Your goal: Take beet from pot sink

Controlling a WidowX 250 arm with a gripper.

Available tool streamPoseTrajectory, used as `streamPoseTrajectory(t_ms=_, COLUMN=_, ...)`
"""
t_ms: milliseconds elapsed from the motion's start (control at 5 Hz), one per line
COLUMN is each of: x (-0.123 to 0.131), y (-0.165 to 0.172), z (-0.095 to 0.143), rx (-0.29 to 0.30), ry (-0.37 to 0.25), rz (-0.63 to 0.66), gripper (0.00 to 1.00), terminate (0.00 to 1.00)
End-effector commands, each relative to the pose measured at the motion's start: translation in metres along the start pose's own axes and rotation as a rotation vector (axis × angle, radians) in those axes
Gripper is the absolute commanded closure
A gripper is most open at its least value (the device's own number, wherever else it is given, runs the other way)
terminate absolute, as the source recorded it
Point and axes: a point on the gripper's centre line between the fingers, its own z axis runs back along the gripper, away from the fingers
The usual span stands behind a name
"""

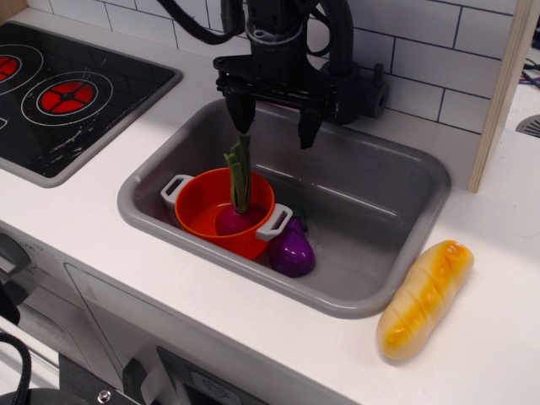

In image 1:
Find purple toy eggplant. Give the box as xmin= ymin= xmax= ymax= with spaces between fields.
xmin=267 ymin=205 xmax=316 ymax=278

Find purple toy beet green leaves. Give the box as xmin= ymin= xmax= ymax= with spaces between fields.
xmin=215 ymin=134 xmax=266 ymax=236

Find dark grey toy faucet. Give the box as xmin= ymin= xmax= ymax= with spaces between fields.
xmin=319 ymin=1 xmax=389 ymax=125

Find light wooden side panel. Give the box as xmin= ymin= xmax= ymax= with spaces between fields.
xmin=467 ymin=0 xmax=539 ymax=193

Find white toy kitchen front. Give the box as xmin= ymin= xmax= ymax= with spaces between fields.
xmin=1 ymin=226 xmax=343 ymax=404

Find black cable lower left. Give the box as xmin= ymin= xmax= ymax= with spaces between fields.
xmin=0 ymin=332 xmax=34 ymax=405

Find orange toy pot grey handles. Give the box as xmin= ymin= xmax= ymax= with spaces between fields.
xmin=160 ymin=168 xmax=293 ymax=259

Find black braided cable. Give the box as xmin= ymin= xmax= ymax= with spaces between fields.
xmin=156 ymin=0 xmax=250 ymax=46

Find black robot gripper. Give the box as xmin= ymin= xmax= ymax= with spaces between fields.
xmin=213 ymin=24 xmax=337 ymax=149

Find toy bread loaf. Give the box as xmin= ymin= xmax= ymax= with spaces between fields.
xmin=376 ymin=240 xmax=474 ymax=360

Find grey plastic sink basin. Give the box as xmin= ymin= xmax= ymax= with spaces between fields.
xmin=117 ymin=100 xmax=451 ymax=319

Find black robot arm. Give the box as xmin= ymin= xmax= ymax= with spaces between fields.
xmin=213 ymin=1 xmax=336 ymax=149

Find black toy stove top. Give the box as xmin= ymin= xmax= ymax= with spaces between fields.
xmin=1 ymin=22 xmax=182 ymax=188

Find grey oven knob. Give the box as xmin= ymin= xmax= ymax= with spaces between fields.
xmin=0 ymin=234 xmax=31 ymax=276

